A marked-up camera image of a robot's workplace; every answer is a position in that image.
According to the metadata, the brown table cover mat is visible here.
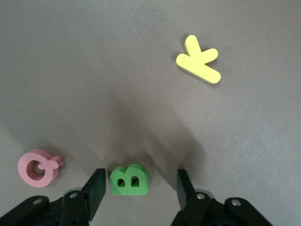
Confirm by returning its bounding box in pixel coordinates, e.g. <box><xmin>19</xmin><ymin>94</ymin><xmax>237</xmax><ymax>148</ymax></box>
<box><xmin>0</xmin><ymin>0</ymin><xmax>301</xmax><ymax>226</ymax></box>

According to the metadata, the green foam letter B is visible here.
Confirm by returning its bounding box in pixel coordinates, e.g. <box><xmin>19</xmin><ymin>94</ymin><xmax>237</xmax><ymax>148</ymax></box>
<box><xmin>109</xmin><ymin>163</ymin><xmax>149</xmax><ymax>196</ymax></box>

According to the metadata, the pink foam letter Q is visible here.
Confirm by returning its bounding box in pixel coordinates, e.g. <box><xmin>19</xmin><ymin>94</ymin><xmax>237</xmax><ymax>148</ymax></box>
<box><xmin>17</xmin><ymin>148</ymin><xmax>65</xmax><ymax>188</ymax></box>

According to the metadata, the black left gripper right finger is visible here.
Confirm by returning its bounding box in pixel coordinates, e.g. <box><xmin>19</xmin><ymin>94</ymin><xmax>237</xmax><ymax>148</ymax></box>
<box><xmin>170</xmin><ymin>169</ymin><xmax>273</xmax><ymax>226</ymax></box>

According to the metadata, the yellow foam letter K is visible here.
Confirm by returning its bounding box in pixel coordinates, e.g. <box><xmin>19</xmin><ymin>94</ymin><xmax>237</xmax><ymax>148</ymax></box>
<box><xmin>175</xmin><ymin>34</ymin><xmax>222</xmax><ymax>84</ymax></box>

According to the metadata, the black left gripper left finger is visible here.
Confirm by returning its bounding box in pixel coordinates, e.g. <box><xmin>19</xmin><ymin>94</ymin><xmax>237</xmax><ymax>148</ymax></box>
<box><xmin>0</xmin><ymin>168</ymin><xmax>107</xmax><ymax>226</ymax></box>

